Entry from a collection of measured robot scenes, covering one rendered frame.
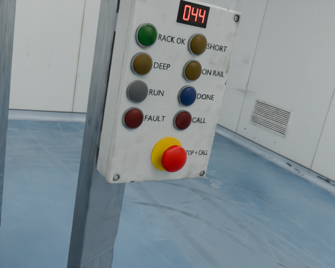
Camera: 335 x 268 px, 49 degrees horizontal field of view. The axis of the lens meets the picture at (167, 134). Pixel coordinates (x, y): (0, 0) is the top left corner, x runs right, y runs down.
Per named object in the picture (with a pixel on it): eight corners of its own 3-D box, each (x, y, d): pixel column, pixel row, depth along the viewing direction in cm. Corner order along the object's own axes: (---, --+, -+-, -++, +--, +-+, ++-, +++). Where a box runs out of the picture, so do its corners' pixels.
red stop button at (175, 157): (186, 173, 53) (191, 147, 52) (162, 175, 50) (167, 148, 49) (170, 161, 56) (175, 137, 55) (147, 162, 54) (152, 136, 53)
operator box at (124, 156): (205, 178, 59) (243, 12, 52) (108, 185, 50) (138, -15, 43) (185, 164, 64) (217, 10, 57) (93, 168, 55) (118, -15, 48)
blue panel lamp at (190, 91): (195, 106, 52) (199, 88, 52) (179, 106, 51) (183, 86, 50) (192, 105, 53) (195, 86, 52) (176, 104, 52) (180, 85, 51)
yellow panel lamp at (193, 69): (200, 82, 51) (204, 62, 51) (184, 80, 50) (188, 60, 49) (197, 81, 52) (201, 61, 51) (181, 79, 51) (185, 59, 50)
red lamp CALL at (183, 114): (190, 130, 53) (194, 112, 53) (175, 130, 52) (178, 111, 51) (187, 128, 54) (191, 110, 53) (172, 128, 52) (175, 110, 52)
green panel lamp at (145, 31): (156, 48, 46) (160, 26, 45) (136, 45, 45) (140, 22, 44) (153, 47, 47) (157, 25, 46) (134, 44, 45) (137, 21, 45)
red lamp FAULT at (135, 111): (142, 129, 49) (145, 109, 48) (124, 129, 47) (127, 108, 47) (140, 127, 50) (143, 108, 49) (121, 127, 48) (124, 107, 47)
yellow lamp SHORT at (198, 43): (206, 56, 51) (210, 36, 50) (190, 53, 49) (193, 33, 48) (202, 55, 51) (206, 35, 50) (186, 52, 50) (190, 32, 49)
